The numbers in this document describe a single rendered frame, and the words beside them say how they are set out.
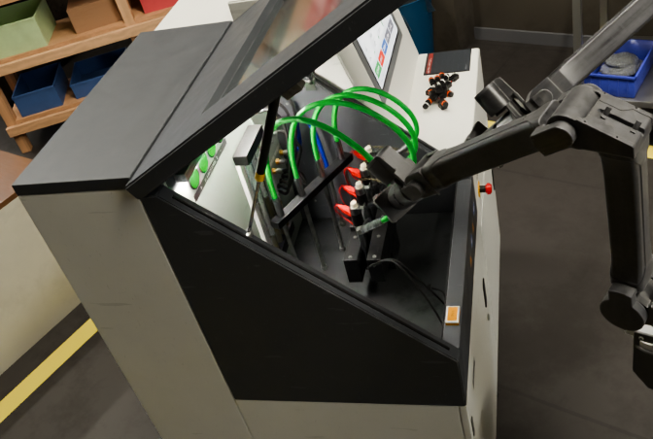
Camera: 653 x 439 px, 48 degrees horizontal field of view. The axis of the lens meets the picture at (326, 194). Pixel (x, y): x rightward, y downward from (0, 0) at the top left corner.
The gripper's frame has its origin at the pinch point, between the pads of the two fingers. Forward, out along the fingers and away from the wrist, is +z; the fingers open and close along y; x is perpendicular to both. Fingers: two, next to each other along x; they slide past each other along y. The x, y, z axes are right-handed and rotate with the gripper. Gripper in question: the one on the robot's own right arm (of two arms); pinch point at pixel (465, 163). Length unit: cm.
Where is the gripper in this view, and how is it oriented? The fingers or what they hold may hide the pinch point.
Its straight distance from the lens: 172.8
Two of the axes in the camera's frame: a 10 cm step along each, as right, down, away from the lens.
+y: -7.7, -6.4, -0.7
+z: -4.6, 4.7, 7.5
